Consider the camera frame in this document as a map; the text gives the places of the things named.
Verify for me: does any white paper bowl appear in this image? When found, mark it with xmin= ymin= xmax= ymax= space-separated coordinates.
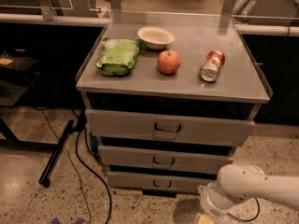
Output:
xmin=137 ymin=27 xmax=175 ymax=49

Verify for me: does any green chip bag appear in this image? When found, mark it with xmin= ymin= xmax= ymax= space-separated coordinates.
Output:
xmin=94 ymin=37 xmax=142 ymax=76

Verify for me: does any grey top drawer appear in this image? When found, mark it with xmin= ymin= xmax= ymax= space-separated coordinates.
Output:
xmin=85 ymin=109 xmax=255 ymax=147

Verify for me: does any grey bottom drawer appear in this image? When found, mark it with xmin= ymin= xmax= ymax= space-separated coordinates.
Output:
xmin=107 ymin=171 xmax=212 ymax=193

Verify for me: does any red apple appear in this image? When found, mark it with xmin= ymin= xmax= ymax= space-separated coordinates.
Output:
xmin=157 ymin=49 xmax=181 ymax=75

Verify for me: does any grey railing bar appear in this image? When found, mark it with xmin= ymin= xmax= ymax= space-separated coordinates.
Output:
xmin=0 ymin=13 xmax=109 ymax=27

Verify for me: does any grey middle drawer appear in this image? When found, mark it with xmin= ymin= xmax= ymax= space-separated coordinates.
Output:
xmin=98 ymin=146 xmax=233 ymax=175

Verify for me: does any dark side cart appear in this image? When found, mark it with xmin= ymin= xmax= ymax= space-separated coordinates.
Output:
xmin=0 ymin=49 xmax=39 ymax=107

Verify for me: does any grey drawer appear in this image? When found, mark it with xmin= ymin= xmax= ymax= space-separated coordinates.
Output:
xmin=98 ymin=146 xmax=233 ymax=175
xmin=85 ymin=109 xmax=255 ymax=147
xmin=107 ymin=171 xmax=212 ymax=193

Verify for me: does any grey drawer cabinet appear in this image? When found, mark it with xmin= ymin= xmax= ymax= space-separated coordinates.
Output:
xmin=75 ymin=10 xmax=274 ymax=199

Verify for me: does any black stand leg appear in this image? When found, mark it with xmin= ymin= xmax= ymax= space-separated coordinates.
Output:
xmin=38 ymin=120 xmax=73 ymax=188

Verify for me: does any black looped floor cable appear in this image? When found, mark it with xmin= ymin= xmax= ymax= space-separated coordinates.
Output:
xmin=227 ymin=197 xmax=261 ymax=223

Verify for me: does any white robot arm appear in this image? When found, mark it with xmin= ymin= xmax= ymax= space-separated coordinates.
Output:
xmin=197 ymin=164 xmax=299 ymax=223

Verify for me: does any red soda can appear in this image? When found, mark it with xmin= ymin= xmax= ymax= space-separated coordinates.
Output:
xmin=198 ymin=49 xmax=225 ymax=83

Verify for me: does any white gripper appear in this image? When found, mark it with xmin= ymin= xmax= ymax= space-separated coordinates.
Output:
xmin=193 ymin=182 xmax=231 ymax=224

